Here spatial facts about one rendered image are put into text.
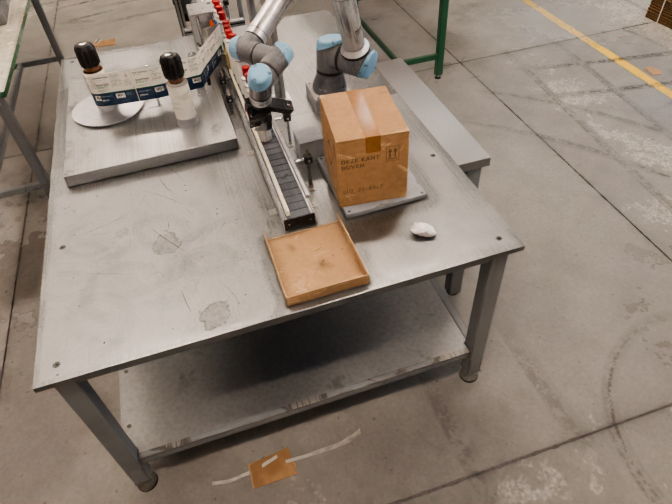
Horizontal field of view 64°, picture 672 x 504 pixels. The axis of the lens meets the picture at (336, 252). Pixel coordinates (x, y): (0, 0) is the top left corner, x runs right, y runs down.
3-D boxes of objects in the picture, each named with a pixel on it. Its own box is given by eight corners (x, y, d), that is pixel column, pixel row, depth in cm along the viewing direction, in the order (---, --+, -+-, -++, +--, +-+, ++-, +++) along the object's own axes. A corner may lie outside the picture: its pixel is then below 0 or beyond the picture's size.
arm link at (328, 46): (326, 58, 234) (326, 27, 225) (352, 66, 229) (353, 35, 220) (310, 68, 227) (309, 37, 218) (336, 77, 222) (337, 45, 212)
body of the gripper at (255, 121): (245, 111, 192) (243, 92, 181) (268, 106, 194) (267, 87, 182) (250, 130, 191) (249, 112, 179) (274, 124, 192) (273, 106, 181)
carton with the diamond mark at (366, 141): (324, 158, 207) (319, 94, 188) (384, 148, 209) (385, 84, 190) (340, 208, 186) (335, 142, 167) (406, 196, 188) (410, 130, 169)
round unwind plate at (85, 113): (73, 100, 244) (72, 97, 243) (141, 86, 250) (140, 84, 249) (72, 135, 223) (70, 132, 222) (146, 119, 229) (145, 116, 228)
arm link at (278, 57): (264, 33, 175) (246, 57, 172) (292, 42, 171) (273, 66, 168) (272, 52, 182) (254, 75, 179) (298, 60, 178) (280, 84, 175)
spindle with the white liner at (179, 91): (176, 119, 228) (155, 51, 206) (197, 114, 229) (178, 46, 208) (178, 129, 221) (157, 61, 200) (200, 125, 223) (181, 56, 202)
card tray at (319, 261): (265, 240, 179) (263, 232, 177) (338, 221, 184) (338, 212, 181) (287, 306, 159) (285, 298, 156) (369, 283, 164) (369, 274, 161)
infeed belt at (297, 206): (213, 36, 293) (211, 29, 290) (228, 33, 295) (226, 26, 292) (288, 228, 182) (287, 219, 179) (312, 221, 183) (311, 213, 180)
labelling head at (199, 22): (198, 58, 266) (185, 5, 248) (224, 53, 268) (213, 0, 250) (202, 70, 256) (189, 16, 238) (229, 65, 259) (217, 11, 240)
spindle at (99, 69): (97, 104, 238) (70, 40, 217) (117, 99, 239) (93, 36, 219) (97, 114, 232) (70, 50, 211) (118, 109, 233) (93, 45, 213)
